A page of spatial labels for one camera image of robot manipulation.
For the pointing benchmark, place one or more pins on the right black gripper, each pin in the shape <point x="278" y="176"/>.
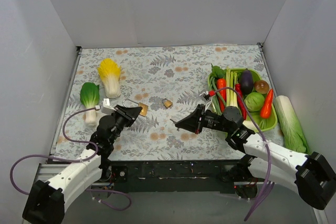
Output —
<point x="200" y="119"/>

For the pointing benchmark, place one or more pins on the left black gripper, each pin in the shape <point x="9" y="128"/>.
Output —
<point x="122" y="115"/>

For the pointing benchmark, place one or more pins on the large brass long-shackle padlock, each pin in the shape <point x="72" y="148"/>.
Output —
<point x="132" y="104"/>

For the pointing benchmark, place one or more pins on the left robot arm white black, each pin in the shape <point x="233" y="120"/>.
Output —
<point x="48" y="201"/>

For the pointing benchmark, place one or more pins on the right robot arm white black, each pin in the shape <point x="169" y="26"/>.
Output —
<point x="310" y="176"/>

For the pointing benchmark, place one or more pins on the green long beans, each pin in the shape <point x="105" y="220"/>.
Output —
<point x="216" y="99"/>

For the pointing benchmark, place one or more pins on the small brass padlock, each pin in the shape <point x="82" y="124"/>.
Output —
<point x="167" y="103"/>

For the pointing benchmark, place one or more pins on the white green scallions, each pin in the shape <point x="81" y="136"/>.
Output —
<point x="231" y="96"/>

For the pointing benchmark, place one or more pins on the green bok choy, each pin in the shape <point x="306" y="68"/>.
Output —
<point x="89" y="97"/>

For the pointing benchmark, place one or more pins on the yellow napa cabbage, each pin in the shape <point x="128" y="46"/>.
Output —
<point x="109" y="73"/>

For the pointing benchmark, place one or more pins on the floral table cloth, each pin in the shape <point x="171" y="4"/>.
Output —
<point x="149" y="75"/>

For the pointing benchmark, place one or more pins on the orange red pepper left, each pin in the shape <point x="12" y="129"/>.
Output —
<point x="221" y="83"/>

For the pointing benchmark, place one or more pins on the green spinach leaves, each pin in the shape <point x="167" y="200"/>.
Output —
<point x="217" y="72"/>

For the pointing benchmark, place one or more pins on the red chili pepper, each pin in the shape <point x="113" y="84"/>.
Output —
<point x="240" y="101"/>

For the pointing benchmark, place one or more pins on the green plastic basket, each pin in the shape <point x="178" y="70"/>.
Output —
<point x="264" y="124"/>

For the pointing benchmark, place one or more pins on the round green cabbage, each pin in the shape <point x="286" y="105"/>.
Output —
<point x="254" y="101"/>

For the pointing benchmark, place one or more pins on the purple eggplant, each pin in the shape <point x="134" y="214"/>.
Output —
<point x="246" y="82"/>

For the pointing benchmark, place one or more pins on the orange carrot pepper right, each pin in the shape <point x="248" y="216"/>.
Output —
<point x="266" y="109"/>

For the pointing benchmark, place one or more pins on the brown mushroom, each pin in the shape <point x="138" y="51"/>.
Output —
<point x="261" y="86"/>

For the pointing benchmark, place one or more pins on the large green napa cabbage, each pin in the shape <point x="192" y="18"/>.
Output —
<point x="294" y="138"/>

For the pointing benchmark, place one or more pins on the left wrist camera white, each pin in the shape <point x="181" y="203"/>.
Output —
<point x="106" y="107"/>

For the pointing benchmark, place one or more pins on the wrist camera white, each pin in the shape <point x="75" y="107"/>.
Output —
<point x="207" y="97"/>
<point x="106" y="107"/>

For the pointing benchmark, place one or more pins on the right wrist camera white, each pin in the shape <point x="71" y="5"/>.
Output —
<point x="207" y="97"/>

